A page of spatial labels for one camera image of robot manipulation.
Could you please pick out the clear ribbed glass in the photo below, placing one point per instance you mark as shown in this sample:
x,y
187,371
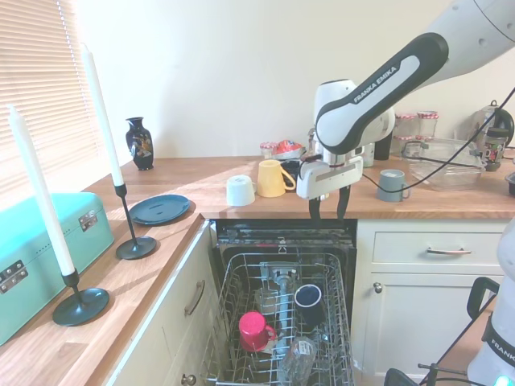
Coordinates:
x,y
299,356

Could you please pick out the white corner cabinet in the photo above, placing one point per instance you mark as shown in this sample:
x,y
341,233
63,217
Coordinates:
x,y
169,333

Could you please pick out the white cabinet with drawer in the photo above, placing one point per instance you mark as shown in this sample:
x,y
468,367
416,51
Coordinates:
x,y
422,313

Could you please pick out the black tripod stand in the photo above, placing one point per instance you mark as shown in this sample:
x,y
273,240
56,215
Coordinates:
x,y
398,380

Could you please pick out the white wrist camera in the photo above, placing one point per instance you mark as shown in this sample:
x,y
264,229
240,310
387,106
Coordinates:
x,y
355,151

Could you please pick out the black candle holder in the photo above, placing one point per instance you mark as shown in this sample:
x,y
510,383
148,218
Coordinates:
x,y
136,247
80,307

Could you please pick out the white mug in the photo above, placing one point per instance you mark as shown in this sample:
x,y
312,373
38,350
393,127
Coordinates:
x,y
240,192

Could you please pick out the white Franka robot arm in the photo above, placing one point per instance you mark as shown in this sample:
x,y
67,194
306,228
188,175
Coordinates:
x,y
362,116

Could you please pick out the small jar red checked lid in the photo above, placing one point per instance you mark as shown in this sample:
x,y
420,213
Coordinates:
x,y
267,149

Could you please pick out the red orange foil bag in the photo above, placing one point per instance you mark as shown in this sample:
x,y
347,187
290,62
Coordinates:
x,y
287,146

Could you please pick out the green drink can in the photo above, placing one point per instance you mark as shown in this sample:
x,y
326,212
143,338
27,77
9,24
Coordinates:
x,y
368,154

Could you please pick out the teal metal bread box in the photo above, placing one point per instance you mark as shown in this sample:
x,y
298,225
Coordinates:
x,y
36,241

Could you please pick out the yellow mug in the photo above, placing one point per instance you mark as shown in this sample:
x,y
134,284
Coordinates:
x,y
269,179

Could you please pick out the clear glass tumbler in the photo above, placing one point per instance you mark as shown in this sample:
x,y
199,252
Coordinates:
x,y
267,299

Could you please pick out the built-in dishwasher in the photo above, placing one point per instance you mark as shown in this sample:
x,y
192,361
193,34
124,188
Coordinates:
x,y
281,235

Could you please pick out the round metal cabinet knob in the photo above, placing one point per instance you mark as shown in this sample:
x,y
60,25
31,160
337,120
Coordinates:
x,y
377,287
188,379

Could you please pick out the tall white candle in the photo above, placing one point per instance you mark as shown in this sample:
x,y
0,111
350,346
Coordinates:
x,y
102,116
40,193

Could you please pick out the glass jar red checked lid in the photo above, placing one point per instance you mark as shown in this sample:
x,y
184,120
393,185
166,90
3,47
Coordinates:
x,y
427,124
402,146
405,125

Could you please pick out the white window blind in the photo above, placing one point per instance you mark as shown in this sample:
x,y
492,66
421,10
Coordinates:
x,y
36,60

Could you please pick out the grey mug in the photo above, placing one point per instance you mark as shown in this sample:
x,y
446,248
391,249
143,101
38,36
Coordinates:
x,y
390,187

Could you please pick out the black food container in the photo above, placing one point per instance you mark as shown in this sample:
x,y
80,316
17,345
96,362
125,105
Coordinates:
x,y
511,181

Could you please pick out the black shaker bottle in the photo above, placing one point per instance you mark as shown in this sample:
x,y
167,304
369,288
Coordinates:
x,y
383,149

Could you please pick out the dark blue painted vase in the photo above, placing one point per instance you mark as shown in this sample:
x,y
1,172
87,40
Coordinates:
x,y
139,146

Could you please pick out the navy blue mug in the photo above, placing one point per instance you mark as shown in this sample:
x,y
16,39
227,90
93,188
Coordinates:
x,y
310,311

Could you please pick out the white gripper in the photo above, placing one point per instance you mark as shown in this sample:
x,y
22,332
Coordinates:
x,y
330,177

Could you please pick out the dark blue plate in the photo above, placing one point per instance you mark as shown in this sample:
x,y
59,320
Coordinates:
x,y
159,209

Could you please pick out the printed water bottle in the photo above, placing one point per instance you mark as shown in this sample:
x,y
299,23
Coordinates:
x,y
494,150

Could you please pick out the clear glass baking dish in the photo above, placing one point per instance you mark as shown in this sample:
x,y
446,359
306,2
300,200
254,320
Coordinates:
x,y
446,173

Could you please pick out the silver kettle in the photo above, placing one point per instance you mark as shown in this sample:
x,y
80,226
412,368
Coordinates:
x,y
480,118

